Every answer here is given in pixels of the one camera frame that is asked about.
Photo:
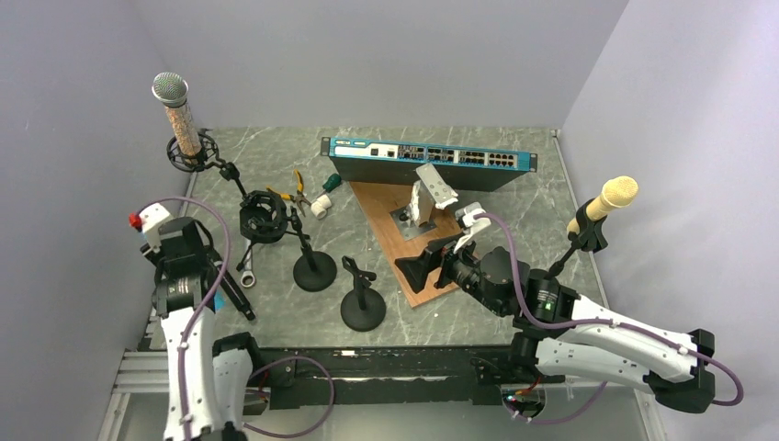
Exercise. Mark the white hinged bracket fixture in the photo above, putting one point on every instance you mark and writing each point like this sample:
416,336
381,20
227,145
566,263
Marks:
429,193

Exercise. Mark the black handheld microphone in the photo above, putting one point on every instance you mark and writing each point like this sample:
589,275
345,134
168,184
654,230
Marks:
237,292

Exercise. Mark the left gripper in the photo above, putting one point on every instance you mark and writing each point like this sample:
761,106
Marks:
208,254

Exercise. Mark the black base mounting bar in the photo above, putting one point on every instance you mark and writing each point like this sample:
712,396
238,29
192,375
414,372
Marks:
311,376

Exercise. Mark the blue foam microphone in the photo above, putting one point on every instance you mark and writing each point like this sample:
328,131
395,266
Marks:
218,301

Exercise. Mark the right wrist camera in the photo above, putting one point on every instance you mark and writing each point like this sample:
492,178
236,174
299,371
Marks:
472,221

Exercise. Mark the yellow foam microphone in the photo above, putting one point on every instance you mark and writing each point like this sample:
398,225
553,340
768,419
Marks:
616,193

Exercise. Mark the silver combination wrench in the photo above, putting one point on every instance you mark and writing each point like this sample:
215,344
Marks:
245,266

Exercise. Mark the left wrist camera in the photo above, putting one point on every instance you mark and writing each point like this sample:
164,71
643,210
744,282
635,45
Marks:
148,222

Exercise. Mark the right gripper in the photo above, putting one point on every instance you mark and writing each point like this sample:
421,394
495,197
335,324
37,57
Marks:
437,253

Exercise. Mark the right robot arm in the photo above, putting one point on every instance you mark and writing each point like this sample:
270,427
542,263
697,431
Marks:
560,333

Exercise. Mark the yellow handled pliers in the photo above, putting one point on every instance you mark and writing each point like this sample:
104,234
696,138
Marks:
297,198

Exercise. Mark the clip desk mic stand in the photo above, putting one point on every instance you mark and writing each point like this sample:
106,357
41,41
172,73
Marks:
362,309

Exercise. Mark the shock mount desk stand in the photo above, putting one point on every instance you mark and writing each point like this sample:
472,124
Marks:
265,218

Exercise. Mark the silver mesh glitter microphone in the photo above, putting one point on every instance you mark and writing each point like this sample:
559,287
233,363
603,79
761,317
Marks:
171,90

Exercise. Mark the blue network switch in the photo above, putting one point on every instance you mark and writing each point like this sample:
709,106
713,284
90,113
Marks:
395,162

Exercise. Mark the tripod shock mount stand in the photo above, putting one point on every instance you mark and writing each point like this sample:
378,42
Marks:
207,157

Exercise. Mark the right clip mic stand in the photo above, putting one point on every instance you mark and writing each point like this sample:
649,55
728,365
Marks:
589,237

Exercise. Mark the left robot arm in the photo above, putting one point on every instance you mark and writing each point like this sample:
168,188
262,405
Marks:
207,376

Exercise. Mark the wooden board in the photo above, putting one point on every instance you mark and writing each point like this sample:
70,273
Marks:
378,202

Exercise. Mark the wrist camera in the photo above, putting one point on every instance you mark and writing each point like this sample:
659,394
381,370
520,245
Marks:
148,222
472,221

